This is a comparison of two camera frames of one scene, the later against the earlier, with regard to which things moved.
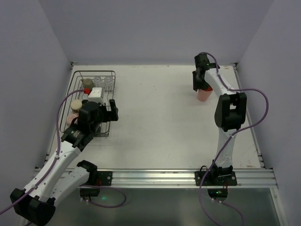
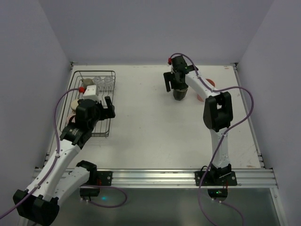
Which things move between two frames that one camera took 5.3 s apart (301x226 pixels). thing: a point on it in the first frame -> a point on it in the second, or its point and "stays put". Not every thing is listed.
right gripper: [198, 82] -> [176, 78]
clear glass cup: [108, 82] stays put
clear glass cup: [97, 81] stays put
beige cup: [75, 105] stays put
